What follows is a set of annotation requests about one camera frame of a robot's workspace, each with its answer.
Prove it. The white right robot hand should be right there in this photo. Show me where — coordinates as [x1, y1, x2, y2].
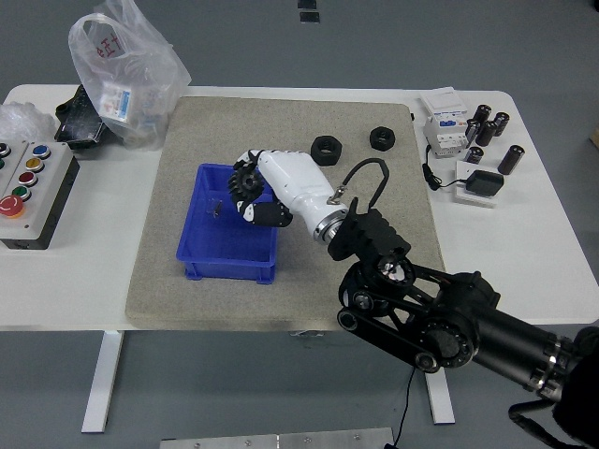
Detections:
[227, 148, 350, 233]

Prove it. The large black gear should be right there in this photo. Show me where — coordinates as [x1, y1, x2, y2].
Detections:
[226, 163, 268, 205]

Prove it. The large black hex nut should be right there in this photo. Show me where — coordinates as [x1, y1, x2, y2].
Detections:
[310, 134, 344, 167]

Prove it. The blue plastic box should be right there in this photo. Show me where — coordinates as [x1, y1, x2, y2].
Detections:
[175, 162, 281, 285]

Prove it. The small black hex nut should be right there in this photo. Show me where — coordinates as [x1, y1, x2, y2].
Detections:
[368, 125, 399, 152]

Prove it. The grey five-button control box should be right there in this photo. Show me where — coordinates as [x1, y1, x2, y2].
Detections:
[0, 141, 80, 251]

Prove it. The grey-brown mat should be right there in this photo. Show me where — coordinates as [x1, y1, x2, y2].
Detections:
[124, 95, 446, 332]

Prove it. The white circuit breaker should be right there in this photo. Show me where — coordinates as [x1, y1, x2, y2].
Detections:
[418, 87, 472, 160]

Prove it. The white and blue carton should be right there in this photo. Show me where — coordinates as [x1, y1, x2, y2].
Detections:
[100, 83, 135, 125]

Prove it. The clear plastic shopping bag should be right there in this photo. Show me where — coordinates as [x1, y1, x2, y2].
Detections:
[67, 0, 192, 152]

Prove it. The black power adapter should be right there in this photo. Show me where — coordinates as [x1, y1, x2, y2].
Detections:
[464, 169, 506, 196]

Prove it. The black flat device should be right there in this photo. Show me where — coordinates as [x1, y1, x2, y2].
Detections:
[54, 84, 109, 152]

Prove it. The silver metal plate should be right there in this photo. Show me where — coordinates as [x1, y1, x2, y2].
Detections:
[159, 427, 397, 449]

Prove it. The white table leg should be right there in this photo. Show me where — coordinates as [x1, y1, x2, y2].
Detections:
[81, 329, 125, 434]
[423, 369, 456, 426]

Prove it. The clear bubble wrap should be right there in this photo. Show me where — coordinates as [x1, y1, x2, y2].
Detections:
[0, 101, 58, 144]

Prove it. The thin black hanging cable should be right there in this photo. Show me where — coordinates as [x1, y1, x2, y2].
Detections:
[387, 367, 417, 449]

